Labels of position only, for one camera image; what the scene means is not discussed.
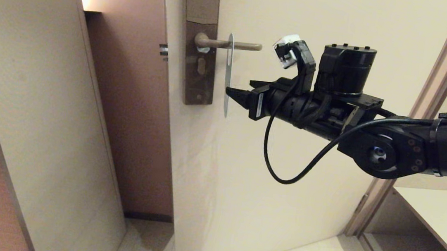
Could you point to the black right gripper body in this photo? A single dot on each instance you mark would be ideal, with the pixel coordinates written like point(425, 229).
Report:
point(288, 105)

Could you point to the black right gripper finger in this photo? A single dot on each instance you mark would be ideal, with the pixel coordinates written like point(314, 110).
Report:
point(260, 84)
point(241, 97)

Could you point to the blue do-not-disturb door hanger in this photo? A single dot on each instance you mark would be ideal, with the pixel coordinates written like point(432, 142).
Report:
point(228, 72)

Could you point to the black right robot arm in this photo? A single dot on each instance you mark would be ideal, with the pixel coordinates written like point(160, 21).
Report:
point(433, 143)

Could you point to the brown door lock plate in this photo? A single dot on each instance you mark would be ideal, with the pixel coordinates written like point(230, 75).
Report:
point(201, 2)

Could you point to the white door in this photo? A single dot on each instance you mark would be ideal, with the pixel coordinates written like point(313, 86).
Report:
point(281, 210)

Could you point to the dark baseboard strip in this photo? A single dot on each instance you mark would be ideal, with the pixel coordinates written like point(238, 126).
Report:
point(147, 216)

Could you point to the beige cabinet panel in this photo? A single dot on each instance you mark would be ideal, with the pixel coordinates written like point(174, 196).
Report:
point(41, 123)

